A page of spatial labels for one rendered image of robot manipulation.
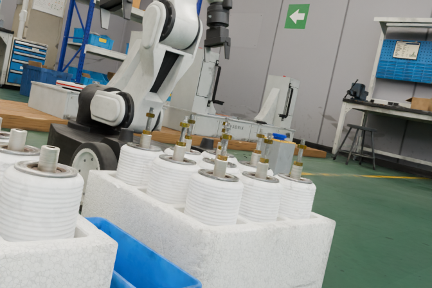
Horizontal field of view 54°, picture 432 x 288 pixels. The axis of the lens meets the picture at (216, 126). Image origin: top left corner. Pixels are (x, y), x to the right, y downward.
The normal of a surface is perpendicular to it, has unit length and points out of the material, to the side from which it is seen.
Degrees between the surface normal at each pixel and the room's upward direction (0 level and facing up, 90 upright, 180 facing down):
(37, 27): 90
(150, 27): 90
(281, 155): 90
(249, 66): 90
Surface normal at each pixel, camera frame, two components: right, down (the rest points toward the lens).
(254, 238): 0.68, 0.18
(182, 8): 0.73, -0.23
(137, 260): -0.69, -0.14
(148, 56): -0.70, 0.32
